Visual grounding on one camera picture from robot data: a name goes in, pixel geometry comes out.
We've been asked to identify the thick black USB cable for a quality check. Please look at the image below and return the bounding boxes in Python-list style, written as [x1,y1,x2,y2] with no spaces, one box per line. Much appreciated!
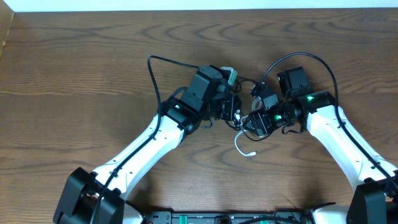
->
[223,76,274,142]

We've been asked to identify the white USB cable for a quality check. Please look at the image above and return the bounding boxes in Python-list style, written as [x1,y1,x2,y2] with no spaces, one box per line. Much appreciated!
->
[233,110,257,157]

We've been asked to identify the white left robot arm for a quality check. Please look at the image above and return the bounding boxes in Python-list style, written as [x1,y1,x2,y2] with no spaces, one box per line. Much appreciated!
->
[53,91,241,223]

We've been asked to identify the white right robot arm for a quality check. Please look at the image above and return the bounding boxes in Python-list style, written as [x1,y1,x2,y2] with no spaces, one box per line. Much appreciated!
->
[239,91,397,223]

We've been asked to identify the cardboard side panel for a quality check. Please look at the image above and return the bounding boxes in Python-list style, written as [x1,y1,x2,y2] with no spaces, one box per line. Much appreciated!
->
[0,0,14,55]

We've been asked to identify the black left camera cable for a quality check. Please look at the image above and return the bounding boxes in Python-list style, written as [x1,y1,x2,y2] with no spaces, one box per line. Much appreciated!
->
[88,55,200,224]

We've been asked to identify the black camera cable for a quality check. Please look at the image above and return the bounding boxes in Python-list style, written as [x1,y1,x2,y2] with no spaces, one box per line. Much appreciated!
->
[250,52,398,192]
[88,55,200,224]

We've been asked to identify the black right camera cable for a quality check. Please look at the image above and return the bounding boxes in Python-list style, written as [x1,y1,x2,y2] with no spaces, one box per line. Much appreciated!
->
[250,52,398,192]

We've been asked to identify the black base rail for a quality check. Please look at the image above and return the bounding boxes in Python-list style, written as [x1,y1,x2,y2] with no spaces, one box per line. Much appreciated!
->
[123,203,346,224]

